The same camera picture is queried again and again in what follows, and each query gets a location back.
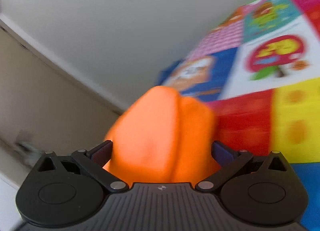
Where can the door handle with cloth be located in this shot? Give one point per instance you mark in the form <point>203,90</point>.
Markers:
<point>24,147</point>

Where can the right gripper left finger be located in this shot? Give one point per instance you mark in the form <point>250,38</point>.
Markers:
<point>91,164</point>

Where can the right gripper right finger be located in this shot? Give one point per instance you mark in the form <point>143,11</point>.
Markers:
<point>230,161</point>

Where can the orange fleece garment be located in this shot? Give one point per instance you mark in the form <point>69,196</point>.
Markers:
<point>163,137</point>

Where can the colourful cartoon play mat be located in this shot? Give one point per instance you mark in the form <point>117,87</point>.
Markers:
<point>259,71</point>

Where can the beige door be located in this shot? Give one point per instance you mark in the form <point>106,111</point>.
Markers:
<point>44,107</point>

